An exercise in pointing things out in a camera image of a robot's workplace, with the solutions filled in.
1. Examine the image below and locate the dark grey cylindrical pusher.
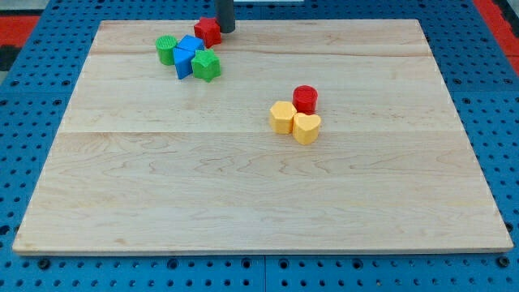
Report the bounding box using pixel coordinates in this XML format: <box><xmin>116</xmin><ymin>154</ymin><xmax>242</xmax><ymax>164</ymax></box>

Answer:
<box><xmin>215</xmin><ymin>0</ymin><xmax>235</xmax><ymax>33</ymax></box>

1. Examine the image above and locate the red star block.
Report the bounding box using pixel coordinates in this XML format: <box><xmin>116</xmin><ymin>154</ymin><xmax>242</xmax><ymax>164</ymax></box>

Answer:
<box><xmin>194</xmin><ymin>17</ymin><xmax>222</xmax><ymax>49</ymax></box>

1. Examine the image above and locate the green star block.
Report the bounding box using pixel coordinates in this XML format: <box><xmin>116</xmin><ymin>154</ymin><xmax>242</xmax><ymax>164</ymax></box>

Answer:
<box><xmin>191</xmin><ymin>49</ymin><xmax>221</xmax><ymax>82</ymax></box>

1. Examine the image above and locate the light wooden board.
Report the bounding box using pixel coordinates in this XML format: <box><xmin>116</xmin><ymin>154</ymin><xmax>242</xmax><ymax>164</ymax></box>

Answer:
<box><xmin>12</xmin><ymin>19</ymin><xmax>513</xmax><ymax>256</ymax></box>

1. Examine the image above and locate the blue cube block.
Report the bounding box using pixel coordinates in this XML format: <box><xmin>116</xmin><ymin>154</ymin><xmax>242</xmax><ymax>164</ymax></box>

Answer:
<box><xmin>177</xmin><ymin>35</ymin><xmax>205</xmax><ymax>52</ymax></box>

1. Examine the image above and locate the blue triangle block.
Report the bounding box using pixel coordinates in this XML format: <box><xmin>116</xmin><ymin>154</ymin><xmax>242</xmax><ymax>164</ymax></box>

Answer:
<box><xmin>173</xmin><ymin>48</ymin><xmax>195</xmax><ymax>79</ymax></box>

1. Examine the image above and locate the green cylinder block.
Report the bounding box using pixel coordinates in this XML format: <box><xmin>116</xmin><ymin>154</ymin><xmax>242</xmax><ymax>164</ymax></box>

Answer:
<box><xmin>155</xmin><ymin>35</ymin><xmax>178</xmax><ymax>66</ymax></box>

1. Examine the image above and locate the yellow hexagon block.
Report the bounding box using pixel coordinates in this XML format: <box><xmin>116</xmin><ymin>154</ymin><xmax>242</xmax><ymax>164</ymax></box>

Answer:
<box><xmin>269</xmin><ymin>101</ymin><xmax>297</xmax><ymax>134</ymax></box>

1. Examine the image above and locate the red cylinder block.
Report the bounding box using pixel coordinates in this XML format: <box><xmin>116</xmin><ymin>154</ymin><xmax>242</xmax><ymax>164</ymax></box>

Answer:
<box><xmin>292</xmin><ymin>85</ymin><xmax>318</xmax><ymax>114</ymax></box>

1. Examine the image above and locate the yellow heart block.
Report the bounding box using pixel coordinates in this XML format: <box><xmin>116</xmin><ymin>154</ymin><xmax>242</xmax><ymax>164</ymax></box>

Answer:
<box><xmin>292</xmin><ymin>113</ymin><xmax>321</xmax><ymax>145</ymax></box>

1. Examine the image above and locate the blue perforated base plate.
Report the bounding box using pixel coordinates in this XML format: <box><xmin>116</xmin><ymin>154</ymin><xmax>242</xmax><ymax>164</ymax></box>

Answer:
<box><xmin>1</xmin><ymin>0</ymin><xmax>518</xmax><ymax>291</ymax></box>

